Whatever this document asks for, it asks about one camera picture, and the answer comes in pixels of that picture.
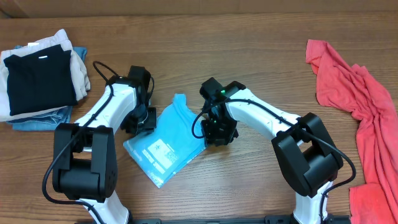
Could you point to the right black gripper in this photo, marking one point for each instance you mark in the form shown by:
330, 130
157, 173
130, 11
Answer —
214, 140

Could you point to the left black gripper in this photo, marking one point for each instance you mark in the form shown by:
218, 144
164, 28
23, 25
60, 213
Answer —
149, 125

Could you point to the light blue printed t-shirt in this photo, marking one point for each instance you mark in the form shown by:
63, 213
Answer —
171, 146

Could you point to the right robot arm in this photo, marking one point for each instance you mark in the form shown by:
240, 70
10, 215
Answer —
305, 152

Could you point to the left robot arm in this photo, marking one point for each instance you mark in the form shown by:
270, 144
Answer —
84, 170

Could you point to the beige folded garment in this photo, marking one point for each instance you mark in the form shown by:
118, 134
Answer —
60, 38

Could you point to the folded blue jeans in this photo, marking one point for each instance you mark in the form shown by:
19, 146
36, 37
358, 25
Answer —
49, 121

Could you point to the black folded shirt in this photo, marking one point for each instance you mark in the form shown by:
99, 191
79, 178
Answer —
40, 81

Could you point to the red t-shirt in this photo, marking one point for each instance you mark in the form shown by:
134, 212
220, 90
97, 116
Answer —
355, 90

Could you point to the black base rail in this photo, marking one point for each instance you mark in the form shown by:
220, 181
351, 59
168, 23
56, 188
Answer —
270, 219

